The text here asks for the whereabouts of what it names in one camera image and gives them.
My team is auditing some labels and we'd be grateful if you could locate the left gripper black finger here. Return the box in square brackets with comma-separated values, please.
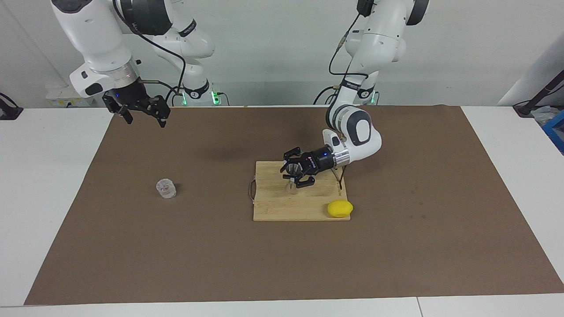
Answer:
[280, 147, 305, 173]
[283, 172, 316, 189]

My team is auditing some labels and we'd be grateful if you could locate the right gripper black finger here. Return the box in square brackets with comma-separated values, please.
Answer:
[102, 94, 134, 125]
[141, 97, 171, 129]

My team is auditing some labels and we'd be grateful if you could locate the steel double jigger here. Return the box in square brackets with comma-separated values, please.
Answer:
[284, 162, 301, 193]

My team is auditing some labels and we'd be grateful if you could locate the small clear glass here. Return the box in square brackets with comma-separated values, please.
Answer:
[156, 178, 177, 199]

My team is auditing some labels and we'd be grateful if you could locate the wooden cutting board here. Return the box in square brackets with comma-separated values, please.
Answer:
[248, 161, 352, 222]

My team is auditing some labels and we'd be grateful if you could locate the yellow lemon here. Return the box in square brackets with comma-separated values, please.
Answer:
[327, 200, 354, 219]

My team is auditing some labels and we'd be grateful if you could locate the white power strip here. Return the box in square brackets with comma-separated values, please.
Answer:
[46, 87, 95, 108]

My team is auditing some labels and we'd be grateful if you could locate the black clamp block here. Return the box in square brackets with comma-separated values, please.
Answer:
[0, 92, 23, 120]

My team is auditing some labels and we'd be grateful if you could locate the brown table mat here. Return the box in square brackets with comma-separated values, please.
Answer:
[24, 105, 564, 306]

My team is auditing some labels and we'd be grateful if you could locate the black stand pole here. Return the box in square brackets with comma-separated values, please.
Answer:
[512, 70, 564, 118]

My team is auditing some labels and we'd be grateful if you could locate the blue box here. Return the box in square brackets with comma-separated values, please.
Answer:
[542, 110, 564, 155]

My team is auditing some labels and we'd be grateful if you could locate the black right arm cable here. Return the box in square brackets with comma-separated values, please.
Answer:
[112, 0, 188, 106]

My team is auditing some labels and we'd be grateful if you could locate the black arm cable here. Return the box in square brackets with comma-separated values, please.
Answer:
[112, 0, 188, 106]
[328, 0, 375, 191]

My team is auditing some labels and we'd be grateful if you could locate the black base cable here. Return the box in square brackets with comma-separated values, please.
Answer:
[313, 85, 341, 106]

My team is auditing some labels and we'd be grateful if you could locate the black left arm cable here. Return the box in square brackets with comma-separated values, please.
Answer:
[328, 0, 375, 191]

